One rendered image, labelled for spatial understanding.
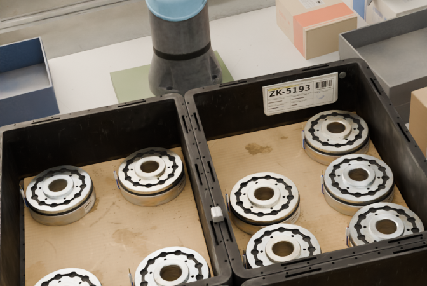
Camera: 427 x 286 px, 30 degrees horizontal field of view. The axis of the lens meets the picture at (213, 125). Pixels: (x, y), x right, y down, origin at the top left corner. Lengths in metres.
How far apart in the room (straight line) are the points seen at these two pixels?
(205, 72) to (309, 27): 0.26
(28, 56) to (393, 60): 0.79
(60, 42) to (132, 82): 1.59
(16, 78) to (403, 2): 0.84
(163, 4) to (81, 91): 0.32
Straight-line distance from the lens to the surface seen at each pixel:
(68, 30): 3.29
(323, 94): 1.32
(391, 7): 1.72
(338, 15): 1.72
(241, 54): 1.74
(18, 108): 1.65
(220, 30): 1.83
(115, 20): 3.30
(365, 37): 1.65
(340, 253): 1.00
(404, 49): 1.65
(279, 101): 1.30
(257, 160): 1.28
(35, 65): 1.82
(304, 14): 1.72
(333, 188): 1.18
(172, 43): 1.52
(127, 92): 1.62
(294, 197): 1.17
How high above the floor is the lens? 1.68
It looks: 39 degrees down
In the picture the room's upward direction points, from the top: 7 degrees counter-clockwise
